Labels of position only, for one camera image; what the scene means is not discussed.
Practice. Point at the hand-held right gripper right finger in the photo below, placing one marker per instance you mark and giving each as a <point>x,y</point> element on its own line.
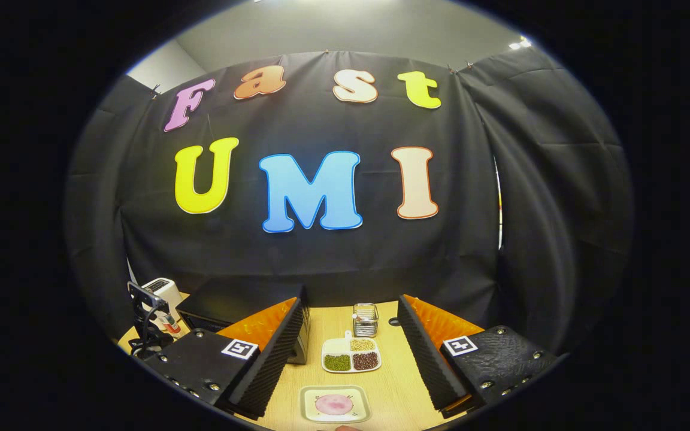
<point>429,359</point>

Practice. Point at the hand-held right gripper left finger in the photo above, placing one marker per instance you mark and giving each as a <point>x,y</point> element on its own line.
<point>273,359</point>

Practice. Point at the cream square plate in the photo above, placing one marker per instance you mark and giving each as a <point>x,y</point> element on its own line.
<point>309,413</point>

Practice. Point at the black electric oven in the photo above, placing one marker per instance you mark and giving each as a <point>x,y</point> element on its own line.
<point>231,299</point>

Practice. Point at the pink ham slice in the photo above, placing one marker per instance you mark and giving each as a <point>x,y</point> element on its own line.
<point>334,404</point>

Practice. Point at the white divided tray of beans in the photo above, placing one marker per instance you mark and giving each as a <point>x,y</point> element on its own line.
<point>351,354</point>

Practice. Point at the black backdrop cloth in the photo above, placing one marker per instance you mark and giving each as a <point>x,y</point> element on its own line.
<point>321,257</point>

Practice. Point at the white toaster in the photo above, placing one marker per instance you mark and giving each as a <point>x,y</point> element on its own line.
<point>165,293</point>

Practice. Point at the small ceiling light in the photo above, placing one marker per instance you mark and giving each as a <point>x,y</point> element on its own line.
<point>518,43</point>

